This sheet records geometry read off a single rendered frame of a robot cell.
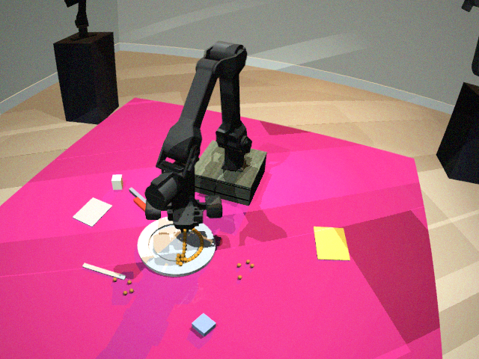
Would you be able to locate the white flat rectangular panel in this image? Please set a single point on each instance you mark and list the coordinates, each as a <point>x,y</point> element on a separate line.
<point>92,212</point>

